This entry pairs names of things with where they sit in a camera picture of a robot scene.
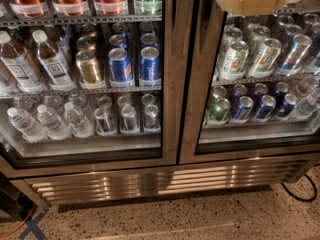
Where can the water bottle right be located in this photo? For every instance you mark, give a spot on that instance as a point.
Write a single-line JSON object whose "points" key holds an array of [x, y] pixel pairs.
{"points": [[77, 119]]}

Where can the white 7up can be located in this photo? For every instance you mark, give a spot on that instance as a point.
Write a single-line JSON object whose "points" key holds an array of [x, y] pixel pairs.
{"points": [[263, 60], [232, 65]]}

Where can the tea bottle white cap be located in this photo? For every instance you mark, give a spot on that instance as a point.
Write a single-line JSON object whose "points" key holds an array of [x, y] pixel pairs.
{"points": [[52, 59]]}

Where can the blue can bottom right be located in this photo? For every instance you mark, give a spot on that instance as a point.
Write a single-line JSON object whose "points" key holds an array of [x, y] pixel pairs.
{"points": [[265, 107]]}

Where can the small silver can right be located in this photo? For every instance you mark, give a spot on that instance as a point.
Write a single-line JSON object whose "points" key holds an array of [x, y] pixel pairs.
{"points": [[151, 118]]}

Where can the blue pepsi can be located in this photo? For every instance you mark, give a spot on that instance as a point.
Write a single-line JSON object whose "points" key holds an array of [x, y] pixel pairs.
{"points": [[149, 67], [121, 74]]}

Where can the water bottle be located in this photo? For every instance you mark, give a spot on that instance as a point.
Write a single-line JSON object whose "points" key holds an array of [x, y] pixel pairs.
{"points": [[52, 121], [77, 119], [26, 124]]}

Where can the water bottle middle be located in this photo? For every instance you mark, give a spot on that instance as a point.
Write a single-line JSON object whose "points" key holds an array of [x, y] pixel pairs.
{"points": [[52, 121]]}

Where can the white 7Up can left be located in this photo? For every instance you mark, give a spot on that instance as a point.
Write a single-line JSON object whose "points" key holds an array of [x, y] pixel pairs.
{"points": [[232, 65]]}

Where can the silver blue can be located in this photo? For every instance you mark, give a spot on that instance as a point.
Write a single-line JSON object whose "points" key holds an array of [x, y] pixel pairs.
{"points": [[291, 58]]}

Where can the tea bottle far left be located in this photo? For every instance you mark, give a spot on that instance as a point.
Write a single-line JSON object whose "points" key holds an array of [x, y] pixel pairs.
{"points": [[21, 64]]}

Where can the green can bottom shelf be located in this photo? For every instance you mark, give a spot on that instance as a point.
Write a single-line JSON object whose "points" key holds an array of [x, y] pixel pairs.
{"points": [[218, 111]]}

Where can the small silver can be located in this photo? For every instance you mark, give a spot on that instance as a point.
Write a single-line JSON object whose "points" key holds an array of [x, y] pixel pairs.
{"points": [[151, 118], [129, 120], [105, 121]]}

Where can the front gold can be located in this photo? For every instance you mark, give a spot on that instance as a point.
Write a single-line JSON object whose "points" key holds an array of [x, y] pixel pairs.
{"points": [[92, 76]]}

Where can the small silver can middle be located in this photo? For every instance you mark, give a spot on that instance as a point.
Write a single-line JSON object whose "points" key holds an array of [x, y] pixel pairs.
{"points": [[129, 120]]}

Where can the white 7Up can right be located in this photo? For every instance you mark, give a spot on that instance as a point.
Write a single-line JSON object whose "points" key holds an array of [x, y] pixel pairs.
{"points": [[263, 60]]}

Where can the blue can bottom left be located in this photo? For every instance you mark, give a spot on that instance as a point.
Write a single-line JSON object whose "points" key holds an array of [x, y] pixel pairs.
{"points": [[242, 110]]}

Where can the front blue Pepsi can left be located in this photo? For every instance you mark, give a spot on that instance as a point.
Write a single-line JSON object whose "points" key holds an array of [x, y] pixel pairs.
{"points": [[121, 74]]}

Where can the front blue Pepsi can right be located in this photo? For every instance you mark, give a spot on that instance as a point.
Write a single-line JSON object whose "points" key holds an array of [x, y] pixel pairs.
{"points": [[149, 67]]}

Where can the water bottle left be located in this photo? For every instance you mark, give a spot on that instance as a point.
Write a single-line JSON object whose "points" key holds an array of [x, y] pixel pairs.
{"points": [[26, 124]]}

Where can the small silver can left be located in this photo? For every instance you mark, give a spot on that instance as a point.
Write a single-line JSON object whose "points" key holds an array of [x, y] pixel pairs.
{"points": [[105, 121]]}

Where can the steel fridge base grille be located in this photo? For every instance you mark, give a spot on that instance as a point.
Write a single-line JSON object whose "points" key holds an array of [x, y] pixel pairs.
{"points": [[149, 182]]}

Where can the steel fridge door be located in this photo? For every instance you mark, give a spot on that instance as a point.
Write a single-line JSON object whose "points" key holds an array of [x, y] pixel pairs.
{"points": [[168, 31], [293, 125]]}

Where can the blue tape cross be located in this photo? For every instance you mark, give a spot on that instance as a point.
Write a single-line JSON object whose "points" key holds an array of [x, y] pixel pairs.
{"points": [[32, 226]]}

